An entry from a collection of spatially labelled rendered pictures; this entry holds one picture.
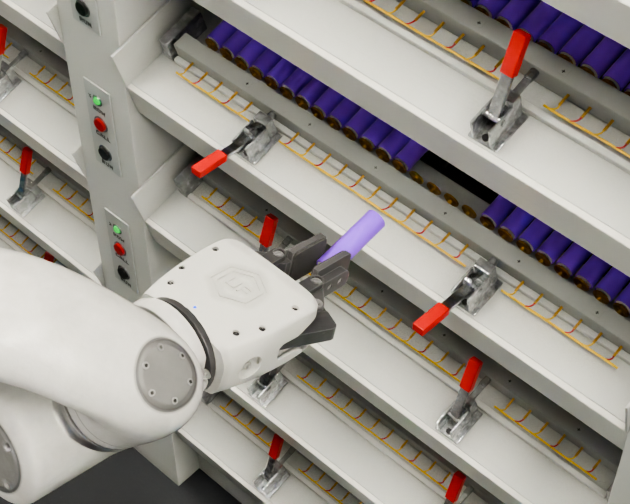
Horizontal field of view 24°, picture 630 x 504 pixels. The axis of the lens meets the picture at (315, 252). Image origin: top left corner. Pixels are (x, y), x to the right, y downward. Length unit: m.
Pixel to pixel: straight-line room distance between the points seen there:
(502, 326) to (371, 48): 0.27
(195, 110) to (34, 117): 0.35
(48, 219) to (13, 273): 1.01
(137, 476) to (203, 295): 1.04
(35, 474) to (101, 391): 0.09
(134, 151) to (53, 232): 0.37
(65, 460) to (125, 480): 1.12
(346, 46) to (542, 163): 0.20
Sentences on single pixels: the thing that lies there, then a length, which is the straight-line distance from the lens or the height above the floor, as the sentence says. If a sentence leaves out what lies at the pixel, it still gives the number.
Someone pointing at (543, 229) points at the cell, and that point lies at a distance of 1.28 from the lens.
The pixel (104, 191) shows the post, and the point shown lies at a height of 0.55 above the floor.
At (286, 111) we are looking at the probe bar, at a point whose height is 0.79.
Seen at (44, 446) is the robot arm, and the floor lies 0.98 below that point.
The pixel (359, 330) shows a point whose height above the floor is 0.56.
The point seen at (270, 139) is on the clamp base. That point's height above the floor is 0.77.
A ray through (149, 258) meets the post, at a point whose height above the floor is 0.49.
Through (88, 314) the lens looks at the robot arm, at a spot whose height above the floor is 1.06.
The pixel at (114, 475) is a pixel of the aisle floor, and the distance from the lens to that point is 2.08.
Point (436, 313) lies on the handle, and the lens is 1.23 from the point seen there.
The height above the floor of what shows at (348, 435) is 0.36.
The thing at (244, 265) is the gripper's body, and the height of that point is 0.92.
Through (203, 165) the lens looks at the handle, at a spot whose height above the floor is 0.79.
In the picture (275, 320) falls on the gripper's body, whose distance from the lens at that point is 1.04.
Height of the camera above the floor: 1.74
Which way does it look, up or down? 49 degrees down
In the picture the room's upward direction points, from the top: straight up
